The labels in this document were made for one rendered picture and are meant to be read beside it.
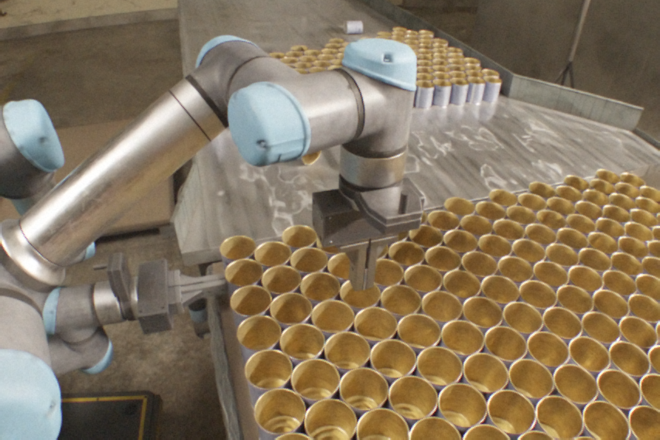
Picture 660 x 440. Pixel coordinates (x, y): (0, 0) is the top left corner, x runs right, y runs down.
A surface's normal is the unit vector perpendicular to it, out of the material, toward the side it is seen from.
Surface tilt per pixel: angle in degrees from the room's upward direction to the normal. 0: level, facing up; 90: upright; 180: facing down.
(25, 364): 52
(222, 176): 0
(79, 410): 0
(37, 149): 82
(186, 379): 0
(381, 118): 99
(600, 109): 90
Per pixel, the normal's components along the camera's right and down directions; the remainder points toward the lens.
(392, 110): 0.54, 0.43
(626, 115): -0.46, 0.51
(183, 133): 0.40, 0.27
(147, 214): 0.04, -0.80
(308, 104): 0.44, -0.18
